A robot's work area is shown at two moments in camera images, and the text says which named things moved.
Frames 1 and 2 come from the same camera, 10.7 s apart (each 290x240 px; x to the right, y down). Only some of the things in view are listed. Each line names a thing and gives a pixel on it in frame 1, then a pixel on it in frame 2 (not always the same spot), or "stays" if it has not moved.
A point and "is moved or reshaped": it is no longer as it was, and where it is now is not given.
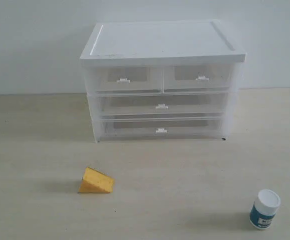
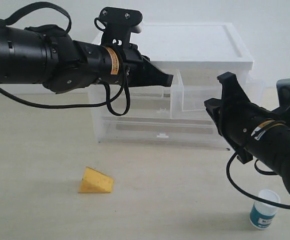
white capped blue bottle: (266, 203) stays
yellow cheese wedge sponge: (94, 182) stays
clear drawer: (197, 76) is moved or reshaped
